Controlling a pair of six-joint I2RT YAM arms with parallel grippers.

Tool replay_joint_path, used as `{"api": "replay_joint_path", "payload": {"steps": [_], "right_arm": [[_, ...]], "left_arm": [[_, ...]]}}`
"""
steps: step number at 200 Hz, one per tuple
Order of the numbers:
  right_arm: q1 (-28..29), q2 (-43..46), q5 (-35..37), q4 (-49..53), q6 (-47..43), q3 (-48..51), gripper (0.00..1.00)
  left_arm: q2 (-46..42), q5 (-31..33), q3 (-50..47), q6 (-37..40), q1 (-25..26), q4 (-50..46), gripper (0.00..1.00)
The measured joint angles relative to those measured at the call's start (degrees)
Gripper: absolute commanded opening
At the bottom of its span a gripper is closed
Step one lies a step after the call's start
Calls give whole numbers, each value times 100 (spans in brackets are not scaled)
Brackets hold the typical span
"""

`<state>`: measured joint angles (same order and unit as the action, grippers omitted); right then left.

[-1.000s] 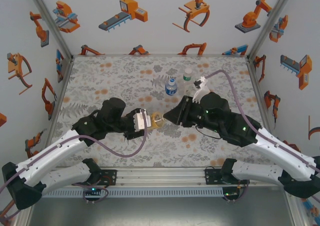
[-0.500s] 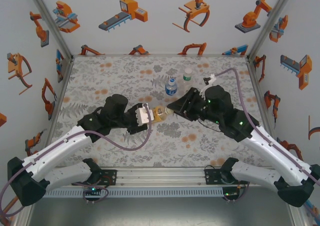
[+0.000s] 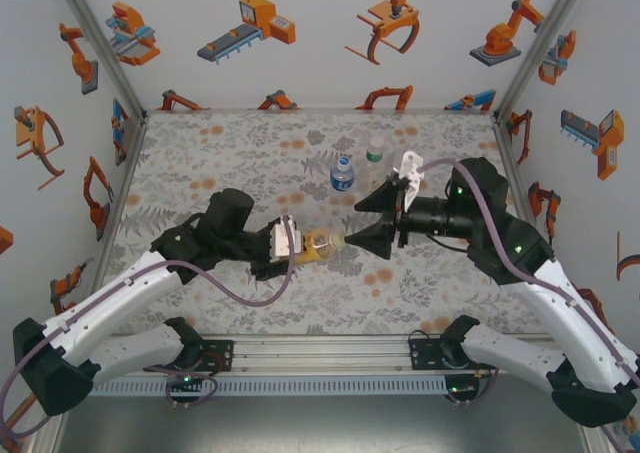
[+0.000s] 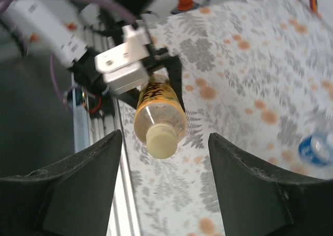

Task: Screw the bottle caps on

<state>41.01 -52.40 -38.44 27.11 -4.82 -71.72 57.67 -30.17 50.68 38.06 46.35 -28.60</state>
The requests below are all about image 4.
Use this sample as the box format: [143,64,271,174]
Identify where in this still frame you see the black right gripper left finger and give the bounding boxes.
[0,129,123,236]

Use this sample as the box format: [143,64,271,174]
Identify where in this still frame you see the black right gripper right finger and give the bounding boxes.
[208,132,333,236]

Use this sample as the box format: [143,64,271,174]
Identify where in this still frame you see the pale yellow bottle cap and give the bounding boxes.
[145,122,179,160]

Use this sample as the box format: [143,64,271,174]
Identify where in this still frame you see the blue label clear bottle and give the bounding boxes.
[298,131,333,167]

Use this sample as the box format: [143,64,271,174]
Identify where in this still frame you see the floral patterned table cover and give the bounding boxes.
[117,0,333,236]

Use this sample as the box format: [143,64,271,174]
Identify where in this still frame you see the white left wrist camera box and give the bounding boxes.
[94,24,152,96]

